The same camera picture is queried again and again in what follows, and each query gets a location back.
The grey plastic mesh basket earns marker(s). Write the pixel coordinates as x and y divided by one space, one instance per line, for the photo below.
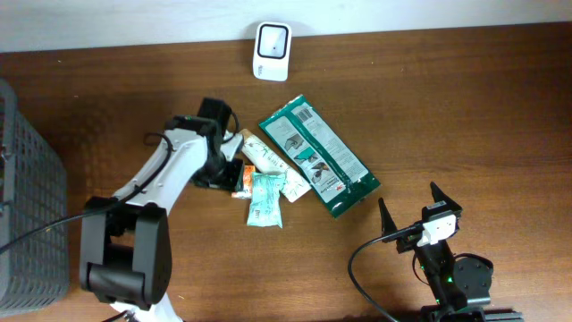
34 272

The white barcode scanner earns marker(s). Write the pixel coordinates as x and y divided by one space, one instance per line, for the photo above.
271 57

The teal wipes packet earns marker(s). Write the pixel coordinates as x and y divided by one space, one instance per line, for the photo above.
264 208

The green wipes packet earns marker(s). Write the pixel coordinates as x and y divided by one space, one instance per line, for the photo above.
337 176

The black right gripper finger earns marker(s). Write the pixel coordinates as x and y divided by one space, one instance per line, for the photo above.
388 226
443 201

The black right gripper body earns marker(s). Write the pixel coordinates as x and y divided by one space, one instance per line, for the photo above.
408 242

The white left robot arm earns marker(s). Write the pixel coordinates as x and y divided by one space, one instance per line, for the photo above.
125 248

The white tube with cork cap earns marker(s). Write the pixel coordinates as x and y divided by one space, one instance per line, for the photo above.
268 162

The orange tissue packet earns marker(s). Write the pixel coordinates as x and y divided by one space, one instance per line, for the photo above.
247 184

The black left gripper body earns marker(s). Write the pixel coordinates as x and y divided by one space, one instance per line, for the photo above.
230 177

